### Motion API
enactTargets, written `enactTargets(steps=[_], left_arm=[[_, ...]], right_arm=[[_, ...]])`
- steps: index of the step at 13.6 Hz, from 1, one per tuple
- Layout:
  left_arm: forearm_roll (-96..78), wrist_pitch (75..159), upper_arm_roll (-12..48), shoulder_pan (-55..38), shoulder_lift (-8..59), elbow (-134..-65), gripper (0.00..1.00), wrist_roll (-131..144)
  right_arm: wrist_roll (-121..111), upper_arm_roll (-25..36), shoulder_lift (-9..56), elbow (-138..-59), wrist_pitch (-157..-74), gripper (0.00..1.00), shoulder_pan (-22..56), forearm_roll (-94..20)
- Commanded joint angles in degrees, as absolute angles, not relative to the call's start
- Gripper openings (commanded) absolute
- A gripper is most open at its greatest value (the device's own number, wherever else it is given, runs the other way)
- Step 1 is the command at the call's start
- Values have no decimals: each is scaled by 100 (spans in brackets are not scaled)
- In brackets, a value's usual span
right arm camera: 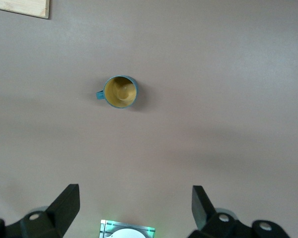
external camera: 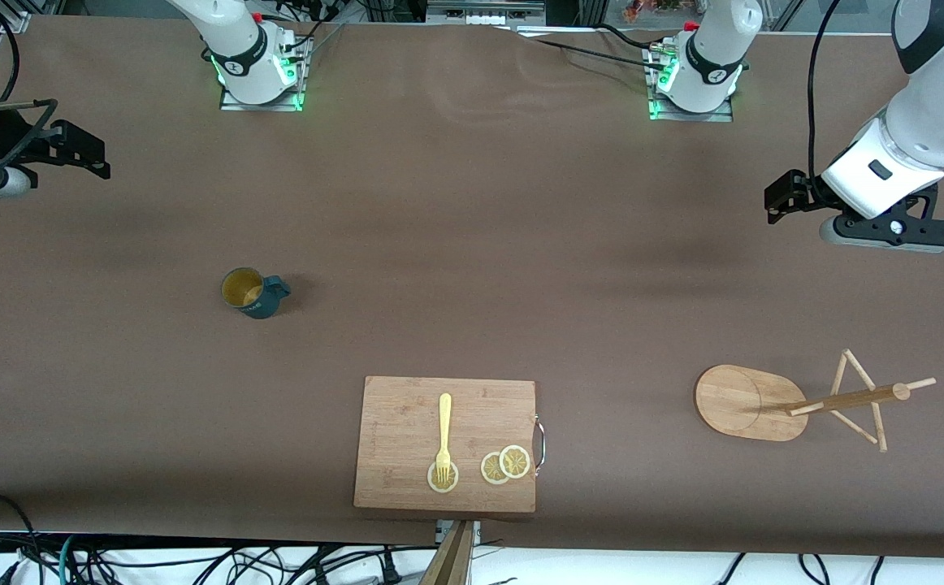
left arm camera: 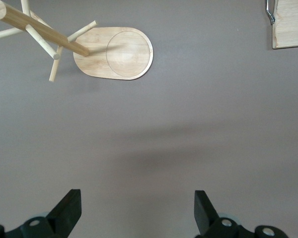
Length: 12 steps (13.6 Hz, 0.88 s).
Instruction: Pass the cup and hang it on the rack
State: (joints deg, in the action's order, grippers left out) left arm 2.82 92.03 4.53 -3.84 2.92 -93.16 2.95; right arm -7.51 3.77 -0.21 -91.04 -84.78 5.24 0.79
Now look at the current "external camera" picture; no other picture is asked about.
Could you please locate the yellow plastic fork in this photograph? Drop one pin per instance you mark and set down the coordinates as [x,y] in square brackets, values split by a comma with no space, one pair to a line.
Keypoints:
[444,422]

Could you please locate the wooden mug rack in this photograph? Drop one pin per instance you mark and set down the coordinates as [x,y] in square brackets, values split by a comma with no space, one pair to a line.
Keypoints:
[740,402]

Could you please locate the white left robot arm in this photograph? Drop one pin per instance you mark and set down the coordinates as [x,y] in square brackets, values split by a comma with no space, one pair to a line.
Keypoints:
[935,122]

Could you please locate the lemon slice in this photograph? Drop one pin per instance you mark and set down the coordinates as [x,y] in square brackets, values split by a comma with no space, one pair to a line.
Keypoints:
[433,483]
[515,461]
[489,470]

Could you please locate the grey power strip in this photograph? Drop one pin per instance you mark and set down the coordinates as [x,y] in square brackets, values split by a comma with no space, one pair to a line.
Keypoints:
[484,12]

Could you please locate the metal post bracket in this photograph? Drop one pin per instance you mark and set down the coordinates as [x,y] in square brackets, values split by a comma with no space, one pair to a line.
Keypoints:
[476,532]

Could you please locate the teal ceramic cup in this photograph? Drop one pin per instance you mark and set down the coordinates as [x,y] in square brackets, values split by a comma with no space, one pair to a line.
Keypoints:
[265,305]

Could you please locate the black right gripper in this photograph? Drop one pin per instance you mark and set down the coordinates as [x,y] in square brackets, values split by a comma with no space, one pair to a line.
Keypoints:
[2,142]

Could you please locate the wooden post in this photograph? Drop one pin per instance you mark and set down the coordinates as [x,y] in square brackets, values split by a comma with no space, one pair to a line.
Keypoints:
[449,561]

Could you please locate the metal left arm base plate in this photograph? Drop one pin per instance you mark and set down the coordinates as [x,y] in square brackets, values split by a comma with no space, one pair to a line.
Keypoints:
[657,110]

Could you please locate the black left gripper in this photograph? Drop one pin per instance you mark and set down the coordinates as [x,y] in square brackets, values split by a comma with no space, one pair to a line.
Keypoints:
[807,192]

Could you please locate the aluminium corner bracket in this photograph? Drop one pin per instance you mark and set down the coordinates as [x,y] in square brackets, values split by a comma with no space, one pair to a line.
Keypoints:
[15,23]

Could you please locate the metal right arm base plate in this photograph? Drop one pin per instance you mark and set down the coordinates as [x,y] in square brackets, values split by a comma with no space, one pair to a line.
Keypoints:
[297,77]

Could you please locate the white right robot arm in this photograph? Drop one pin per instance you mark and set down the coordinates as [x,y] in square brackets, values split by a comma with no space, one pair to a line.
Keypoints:
[236,41]

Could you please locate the bamboo cutting board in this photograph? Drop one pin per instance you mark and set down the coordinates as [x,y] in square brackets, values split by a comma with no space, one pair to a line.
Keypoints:
[399,422]

